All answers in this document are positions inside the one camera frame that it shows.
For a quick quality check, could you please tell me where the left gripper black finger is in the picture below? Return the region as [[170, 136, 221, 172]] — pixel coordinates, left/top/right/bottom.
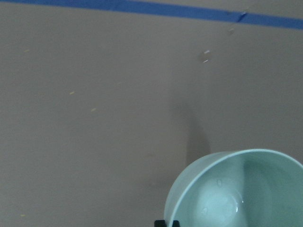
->
[[154, 220, 166, 227]]

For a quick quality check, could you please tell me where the green ceramic bowl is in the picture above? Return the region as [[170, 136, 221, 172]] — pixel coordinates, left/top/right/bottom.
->
[[164, 149, 303, 227]]

